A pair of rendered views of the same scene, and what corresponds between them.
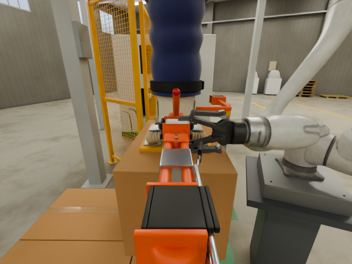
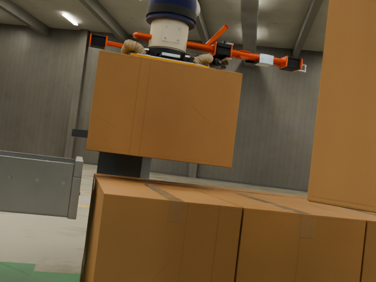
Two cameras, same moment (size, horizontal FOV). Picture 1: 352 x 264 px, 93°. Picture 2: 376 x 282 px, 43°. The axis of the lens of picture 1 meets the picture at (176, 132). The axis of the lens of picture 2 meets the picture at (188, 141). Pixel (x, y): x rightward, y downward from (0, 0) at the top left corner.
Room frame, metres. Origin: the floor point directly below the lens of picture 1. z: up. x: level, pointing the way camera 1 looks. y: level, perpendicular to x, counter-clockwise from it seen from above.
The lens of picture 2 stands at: (1.10, 2.09, 0.66)
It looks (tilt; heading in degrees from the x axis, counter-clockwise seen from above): 2 degrees up; 257
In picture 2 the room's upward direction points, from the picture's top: 7 degrees clockwise
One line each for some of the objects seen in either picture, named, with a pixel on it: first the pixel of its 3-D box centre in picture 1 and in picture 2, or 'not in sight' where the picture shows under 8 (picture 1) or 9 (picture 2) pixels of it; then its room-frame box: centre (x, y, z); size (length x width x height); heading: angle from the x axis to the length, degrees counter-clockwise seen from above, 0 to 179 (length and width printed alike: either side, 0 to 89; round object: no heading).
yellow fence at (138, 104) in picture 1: (118, 97); not in sight; (2.09, 0.71, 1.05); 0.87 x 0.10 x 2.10; 51
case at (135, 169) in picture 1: (177, 172); (160, 113); (0.75, -0.01, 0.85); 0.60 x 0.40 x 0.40; 178
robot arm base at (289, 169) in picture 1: (297, 162); not in sight; (0.83, -0.68, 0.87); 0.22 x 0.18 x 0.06; 166
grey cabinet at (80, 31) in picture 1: (83, 41); not in sight; (1.83, 0.90, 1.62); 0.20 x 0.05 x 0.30; 179
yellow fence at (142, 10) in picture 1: (151, 90); not in sight; (2.86, 0.40, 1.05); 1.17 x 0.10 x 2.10; 179
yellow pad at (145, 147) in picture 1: (156, 131); (169, 60); (0.76, 0.09, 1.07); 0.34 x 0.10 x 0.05; 0
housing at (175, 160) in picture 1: (176, 165); (263, 60); (0.30, 0.00, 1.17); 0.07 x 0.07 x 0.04; 0
